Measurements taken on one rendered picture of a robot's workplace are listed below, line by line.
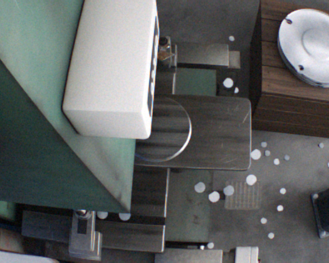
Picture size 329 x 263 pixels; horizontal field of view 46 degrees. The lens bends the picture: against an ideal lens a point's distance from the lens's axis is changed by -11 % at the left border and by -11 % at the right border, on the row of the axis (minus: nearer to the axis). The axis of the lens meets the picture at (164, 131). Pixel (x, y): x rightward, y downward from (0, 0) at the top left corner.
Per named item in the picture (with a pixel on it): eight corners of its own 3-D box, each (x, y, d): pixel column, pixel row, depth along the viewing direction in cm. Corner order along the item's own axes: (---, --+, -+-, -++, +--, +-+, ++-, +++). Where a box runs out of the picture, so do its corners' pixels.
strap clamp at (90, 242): (106, 179, 83) (96, 166, 73) (101, 260, 77) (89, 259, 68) (78, 176, 83) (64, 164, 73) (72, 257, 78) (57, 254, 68)
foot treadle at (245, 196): (258, 183, 141) (261, 180, 136) (257, 211, 137) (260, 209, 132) (87, 175, 144) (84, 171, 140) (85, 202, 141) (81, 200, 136)
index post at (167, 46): (172, 56, 91) (170, 34, 82) (171, 68, 90) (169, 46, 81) (158, 56, 91) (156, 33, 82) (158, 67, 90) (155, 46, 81)
